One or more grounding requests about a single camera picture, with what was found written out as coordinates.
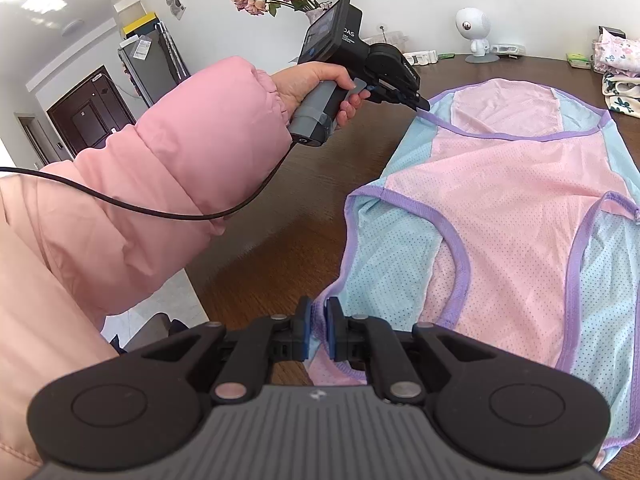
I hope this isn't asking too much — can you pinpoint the white robot-shaped toy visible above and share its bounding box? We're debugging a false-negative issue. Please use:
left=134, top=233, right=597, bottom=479
left=456, top=7, right=501, bottom=64

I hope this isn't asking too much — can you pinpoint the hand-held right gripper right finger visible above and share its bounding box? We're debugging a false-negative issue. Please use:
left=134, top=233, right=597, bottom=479
left=325, top=297, right=501, bottom=407

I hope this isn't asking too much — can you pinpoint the pink and blue mesh romper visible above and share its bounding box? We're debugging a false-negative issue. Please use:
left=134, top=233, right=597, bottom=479
left=305, top=77, right=640, bottom=472

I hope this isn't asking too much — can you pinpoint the person's left forearm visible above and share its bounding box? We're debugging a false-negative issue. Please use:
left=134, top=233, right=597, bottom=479
left=0, top=55, right=297, bottom=480

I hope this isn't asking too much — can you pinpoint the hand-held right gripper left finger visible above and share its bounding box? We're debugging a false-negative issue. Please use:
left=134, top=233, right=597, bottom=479
left=141, top=296, right=314, bottom=407

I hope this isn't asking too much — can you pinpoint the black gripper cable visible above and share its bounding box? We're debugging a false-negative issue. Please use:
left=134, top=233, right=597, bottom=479
left=0, top=135, right=302, bottom=222

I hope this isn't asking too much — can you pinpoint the folded cream dark-flowered garment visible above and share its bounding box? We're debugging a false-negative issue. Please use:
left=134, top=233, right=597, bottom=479
left=602, top=72, right=640, bottom=119

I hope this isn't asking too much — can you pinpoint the person's left hand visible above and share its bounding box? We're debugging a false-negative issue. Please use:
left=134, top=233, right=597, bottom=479
left=272, top=62, right=366, bottom=129

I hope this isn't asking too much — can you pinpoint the yellow box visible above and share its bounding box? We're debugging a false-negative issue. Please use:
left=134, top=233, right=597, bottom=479
left=122, top=12, right=162, bottom=37

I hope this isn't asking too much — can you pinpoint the grey refrigerator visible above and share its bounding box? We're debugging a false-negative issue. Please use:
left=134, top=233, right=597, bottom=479
left=117, top=22, right=192, bottom=109

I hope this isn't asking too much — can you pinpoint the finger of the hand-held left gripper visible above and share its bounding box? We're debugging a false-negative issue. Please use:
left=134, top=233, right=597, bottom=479
left=387, top=85, right=431, bottom=110
left=372, top=91, right=422, bottom=112

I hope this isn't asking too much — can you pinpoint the dark brown door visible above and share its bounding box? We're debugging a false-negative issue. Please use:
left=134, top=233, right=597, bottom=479
left=47, top=65, right=139, bottom=157

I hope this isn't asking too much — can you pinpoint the folded pink floral garment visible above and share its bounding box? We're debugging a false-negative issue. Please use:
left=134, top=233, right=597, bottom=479
left=594, top=27, right=640, bottom=79

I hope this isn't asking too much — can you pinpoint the clear plastic food container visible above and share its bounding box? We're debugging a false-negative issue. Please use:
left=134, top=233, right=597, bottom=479
left=360, top=27, right=412, bottom=50

